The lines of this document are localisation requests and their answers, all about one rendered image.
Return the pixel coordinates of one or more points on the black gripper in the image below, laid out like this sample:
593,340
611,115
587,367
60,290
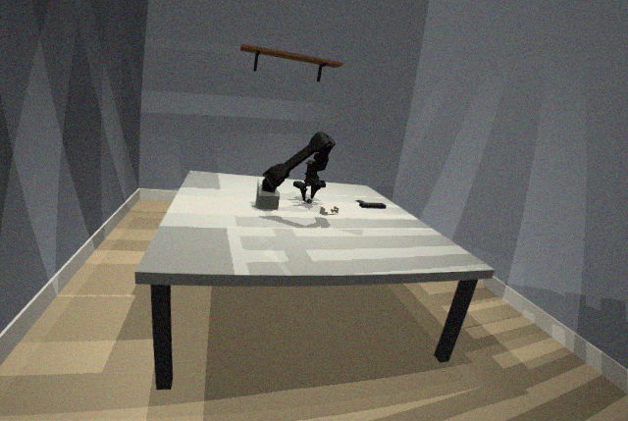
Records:
302,186

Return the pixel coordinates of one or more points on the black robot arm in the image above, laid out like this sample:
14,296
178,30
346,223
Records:
320,143

